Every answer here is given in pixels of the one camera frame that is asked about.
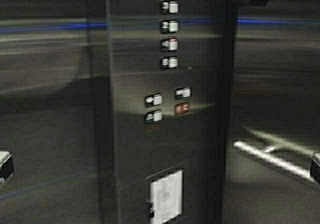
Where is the door open button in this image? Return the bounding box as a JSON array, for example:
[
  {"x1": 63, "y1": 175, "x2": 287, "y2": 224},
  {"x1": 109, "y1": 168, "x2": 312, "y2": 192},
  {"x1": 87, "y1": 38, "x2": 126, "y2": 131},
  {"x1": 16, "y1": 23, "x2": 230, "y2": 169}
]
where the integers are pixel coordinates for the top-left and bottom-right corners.
[{"x1": 144, "y1": 93, "x2": 163, "y2": 108}]

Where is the alarm bell button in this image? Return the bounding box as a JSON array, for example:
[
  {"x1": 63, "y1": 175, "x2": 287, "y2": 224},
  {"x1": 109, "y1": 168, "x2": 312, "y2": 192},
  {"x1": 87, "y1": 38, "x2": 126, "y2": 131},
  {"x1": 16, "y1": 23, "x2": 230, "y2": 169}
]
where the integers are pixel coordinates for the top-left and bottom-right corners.
[{"x1": 144, "y1": 109, "x2": 163, "y2": 124}]

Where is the door close button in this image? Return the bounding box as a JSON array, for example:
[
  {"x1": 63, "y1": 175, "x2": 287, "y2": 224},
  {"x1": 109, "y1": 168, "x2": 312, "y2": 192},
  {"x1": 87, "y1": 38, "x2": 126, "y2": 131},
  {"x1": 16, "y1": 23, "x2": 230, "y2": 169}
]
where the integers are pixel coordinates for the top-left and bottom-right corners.
[{"x1": 174, "y1": 86, "x2": 192, "y2": 100}]

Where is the basement floor button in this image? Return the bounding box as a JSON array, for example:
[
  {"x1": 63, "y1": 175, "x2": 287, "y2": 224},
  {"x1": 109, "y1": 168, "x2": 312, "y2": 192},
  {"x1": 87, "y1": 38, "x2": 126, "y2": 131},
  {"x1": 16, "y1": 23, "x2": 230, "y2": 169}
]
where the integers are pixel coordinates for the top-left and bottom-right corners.
[{"x1": 160, "y1": 56, "x2": 179, "y2": 69}]

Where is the elevator control panel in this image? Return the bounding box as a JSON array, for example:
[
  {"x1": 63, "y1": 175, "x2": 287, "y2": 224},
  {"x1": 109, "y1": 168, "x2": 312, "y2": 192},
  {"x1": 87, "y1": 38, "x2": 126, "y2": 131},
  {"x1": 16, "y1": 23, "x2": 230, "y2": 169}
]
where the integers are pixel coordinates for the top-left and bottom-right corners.
[{"x1": 96, "y1": 0, "x2": 228, "y2": 224}]

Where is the floor one button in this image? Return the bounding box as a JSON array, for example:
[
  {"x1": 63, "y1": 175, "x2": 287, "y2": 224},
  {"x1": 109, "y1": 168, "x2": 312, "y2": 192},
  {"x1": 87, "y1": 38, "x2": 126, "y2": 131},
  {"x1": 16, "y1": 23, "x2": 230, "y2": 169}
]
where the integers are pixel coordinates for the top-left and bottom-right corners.
[{"x1": 160, "y1": 37, "x2": 179, "y2": 52}]

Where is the floor two button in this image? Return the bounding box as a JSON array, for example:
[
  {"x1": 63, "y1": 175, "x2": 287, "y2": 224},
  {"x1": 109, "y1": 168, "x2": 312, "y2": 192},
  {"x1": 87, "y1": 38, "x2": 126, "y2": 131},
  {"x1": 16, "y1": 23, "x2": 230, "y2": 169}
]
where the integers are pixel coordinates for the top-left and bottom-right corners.
[{"x1": 160, "y1": 20, "x2": 180, "y2": 34}]

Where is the floor three button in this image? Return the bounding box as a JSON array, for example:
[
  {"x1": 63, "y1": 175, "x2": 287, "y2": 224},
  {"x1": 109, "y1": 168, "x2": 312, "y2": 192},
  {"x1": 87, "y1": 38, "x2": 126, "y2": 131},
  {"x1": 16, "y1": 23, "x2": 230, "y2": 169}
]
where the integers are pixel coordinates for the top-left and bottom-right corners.
[{"x1": 160, "y1": 0, "x2": 180, "y2": 14}]

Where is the elevator side handrail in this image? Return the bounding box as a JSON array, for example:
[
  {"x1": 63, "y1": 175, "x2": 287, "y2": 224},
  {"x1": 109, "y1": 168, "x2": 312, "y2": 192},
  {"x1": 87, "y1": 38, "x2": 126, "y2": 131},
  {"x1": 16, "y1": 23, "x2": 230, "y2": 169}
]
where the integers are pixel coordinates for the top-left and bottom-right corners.
[{"x1": 232, "y1": 127, "x2": 320, "y2": 186}]

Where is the white certificate in frame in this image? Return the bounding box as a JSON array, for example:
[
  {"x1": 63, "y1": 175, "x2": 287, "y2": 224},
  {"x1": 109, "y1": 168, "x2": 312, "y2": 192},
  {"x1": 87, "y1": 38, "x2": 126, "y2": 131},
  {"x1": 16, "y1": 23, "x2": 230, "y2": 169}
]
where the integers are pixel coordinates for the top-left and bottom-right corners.
[{"x1": 146, "y1": 168, "x2": 185, "y2": 224}]

